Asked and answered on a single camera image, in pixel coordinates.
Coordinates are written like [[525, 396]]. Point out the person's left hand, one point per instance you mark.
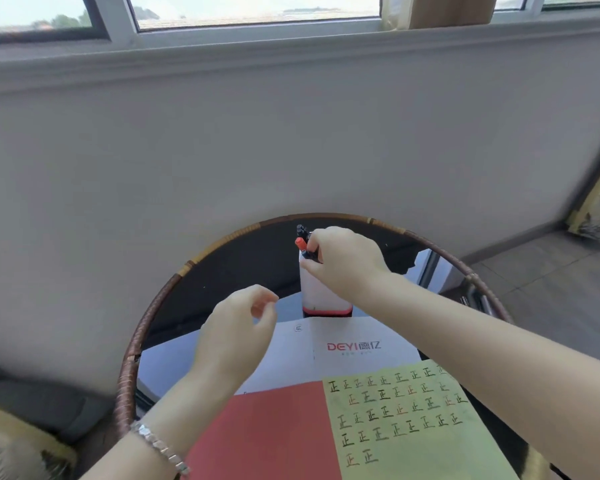
[[230, 334]]

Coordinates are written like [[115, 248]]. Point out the person's right hand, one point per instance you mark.
[[350, 264]]

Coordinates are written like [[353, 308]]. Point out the person's right thumb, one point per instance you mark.
[[314, 268]]

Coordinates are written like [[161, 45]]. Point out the person's left thumb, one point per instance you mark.
[[269, 322]]

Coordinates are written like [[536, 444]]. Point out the red-capped marker pen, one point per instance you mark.
[[301, 243]]

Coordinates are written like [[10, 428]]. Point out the person's left forearm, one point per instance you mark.
[[165, 419]]

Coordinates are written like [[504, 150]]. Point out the person's right forearm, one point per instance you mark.
[[490, 364]]

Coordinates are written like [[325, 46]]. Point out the white pen holder red base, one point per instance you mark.
[[320, 294]]

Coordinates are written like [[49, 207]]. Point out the white paper with red logo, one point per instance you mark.
[[290, 354]]

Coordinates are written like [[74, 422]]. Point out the black marker pen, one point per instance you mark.
[[302, 231]]

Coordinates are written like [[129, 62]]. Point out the red paper sheet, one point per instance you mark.
[[270, 434]]

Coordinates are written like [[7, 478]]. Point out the round glass table rattan rim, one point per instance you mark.
[[130, 354]]

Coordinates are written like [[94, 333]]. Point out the yellow paper with tally marks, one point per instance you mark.
[[415, 444]]

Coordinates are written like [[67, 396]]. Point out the grey upholstered seat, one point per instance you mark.
[[40, 399]]

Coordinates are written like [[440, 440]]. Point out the beige curtain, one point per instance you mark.
[[445, 9]]

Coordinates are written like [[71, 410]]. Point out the white window frame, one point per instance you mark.
[[125, 29]]

